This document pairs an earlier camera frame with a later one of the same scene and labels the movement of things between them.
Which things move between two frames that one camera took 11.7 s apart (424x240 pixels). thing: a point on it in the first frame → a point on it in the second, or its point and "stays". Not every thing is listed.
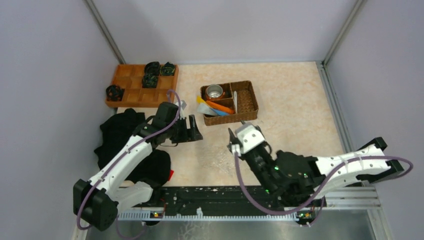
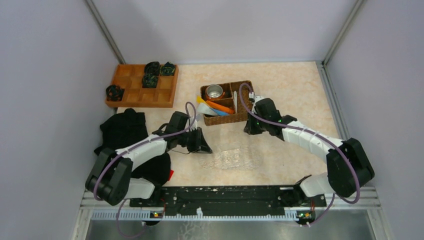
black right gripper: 255,152 → 253,122
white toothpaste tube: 203,108 stays
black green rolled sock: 167,69 stays
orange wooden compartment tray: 130,77 stays
